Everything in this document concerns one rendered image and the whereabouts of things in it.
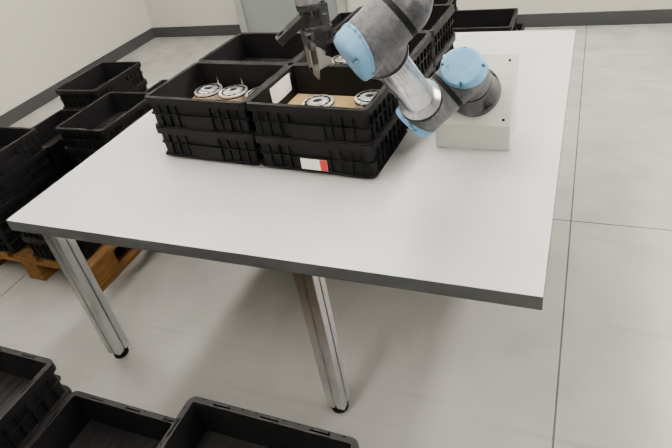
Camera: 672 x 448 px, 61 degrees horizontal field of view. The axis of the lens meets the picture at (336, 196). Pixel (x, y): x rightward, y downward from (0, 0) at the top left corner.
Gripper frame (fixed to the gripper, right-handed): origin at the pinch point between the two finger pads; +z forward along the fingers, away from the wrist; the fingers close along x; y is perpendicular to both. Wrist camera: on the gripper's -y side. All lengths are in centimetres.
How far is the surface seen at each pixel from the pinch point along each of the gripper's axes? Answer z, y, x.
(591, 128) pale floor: 97, 157, 68
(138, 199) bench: 27, -62, 3
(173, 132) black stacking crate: 16, -46, 22
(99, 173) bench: 27, -75, 29
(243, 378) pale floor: 97, -49, -17
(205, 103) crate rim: 4.6, -33.2, 9.9
